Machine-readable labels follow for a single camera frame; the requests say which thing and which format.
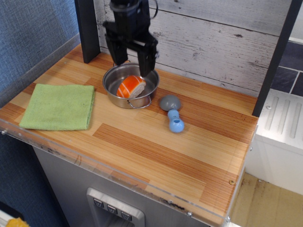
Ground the orange white toy sushi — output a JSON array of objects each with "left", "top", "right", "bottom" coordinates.
[{"left": 116, "top": 75, "right": 146, "bottom": 98}]

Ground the grey blue toy scoop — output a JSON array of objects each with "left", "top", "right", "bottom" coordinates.
[{"left": 160, "top": 95, "right": 184, "bottom": 133}]

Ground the silver dispenser button panel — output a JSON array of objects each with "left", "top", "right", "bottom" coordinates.
[{"left": 86, "top": 187, "right": 145, "bottom": 227}]

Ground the white ribbed drainboard unit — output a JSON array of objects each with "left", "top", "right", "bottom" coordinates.
[{"left": 245, "top": 89, "right": 303, "bottom": 194}]

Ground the stainless steel pot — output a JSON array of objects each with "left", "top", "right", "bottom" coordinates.
[{"left": 103, "top": 63, "right": 160, "bottom": 109}]

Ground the green folded cloth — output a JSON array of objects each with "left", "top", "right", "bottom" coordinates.
[{"left": 19, "top": 84, "right": 95, "bottom": 131}]

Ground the yellow object at corner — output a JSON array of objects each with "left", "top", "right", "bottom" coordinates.
[{"left": 6, "top": 218, "right": 29, "bottom": 227}]

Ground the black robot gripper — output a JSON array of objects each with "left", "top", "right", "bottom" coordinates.
[{"left": 103, "top": 0, "right": 158, "bottom": 76}]

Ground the black right shelf post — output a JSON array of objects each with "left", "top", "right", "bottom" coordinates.
[{"left": 252, "top": 0, "right": 303, "bottom": 117}]

